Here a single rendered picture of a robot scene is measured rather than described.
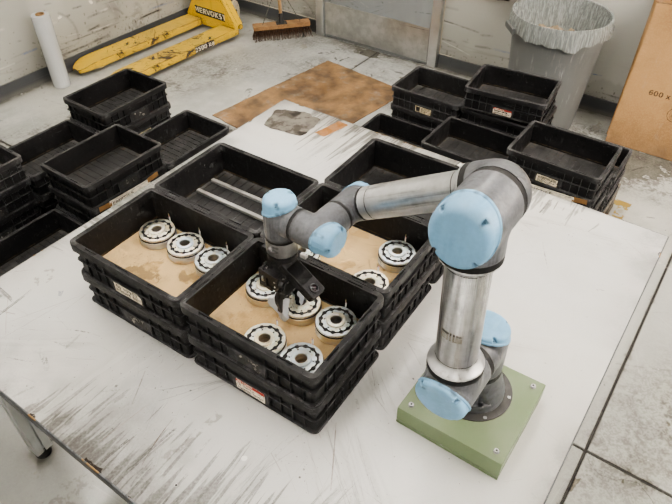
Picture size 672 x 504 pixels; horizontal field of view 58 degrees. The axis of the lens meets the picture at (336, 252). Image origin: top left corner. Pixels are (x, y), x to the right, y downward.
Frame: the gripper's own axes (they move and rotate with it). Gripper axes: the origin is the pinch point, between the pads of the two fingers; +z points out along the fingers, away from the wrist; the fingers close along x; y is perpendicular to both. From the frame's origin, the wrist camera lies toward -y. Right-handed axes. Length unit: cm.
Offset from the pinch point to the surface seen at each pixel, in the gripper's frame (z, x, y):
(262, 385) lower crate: 5.2, 18.0, -6.3
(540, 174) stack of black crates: 32, -144, -7
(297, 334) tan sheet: 2.0, 3.2, -4.2
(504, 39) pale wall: 53, -307, 90
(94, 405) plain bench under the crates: 15, 44, 27
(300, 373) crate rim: -7.9, 17.0, -17.8
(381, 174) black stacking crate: 2, -66, 20
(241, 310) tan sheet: 2.0, 6.3, 12.2
